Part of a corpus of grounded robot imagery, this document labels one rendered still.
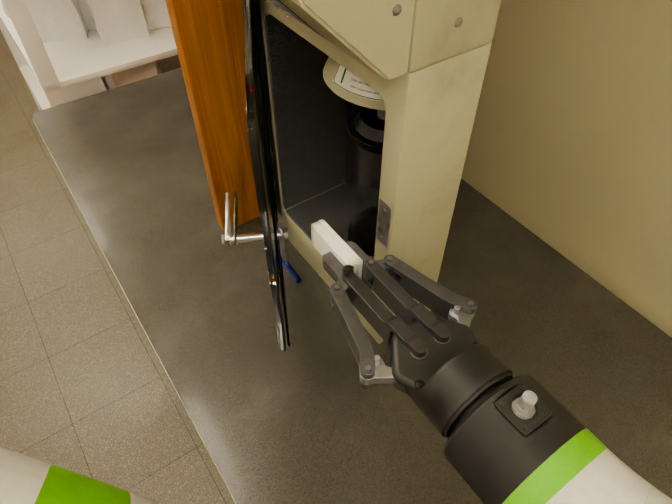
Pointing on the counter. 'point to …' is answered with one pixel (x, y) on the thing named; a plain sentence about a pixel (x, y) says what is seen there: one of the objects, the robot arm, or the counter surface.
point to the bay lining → (306, 117)
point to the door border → (261, 161)
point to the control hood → (363, 30)
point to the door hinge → (267, 100)
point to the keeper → (383, 223)
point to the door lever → (235, 224)
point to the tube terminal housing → (415, 127)
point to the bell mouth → (351, 86)
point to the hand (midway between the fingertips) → (335, 252)
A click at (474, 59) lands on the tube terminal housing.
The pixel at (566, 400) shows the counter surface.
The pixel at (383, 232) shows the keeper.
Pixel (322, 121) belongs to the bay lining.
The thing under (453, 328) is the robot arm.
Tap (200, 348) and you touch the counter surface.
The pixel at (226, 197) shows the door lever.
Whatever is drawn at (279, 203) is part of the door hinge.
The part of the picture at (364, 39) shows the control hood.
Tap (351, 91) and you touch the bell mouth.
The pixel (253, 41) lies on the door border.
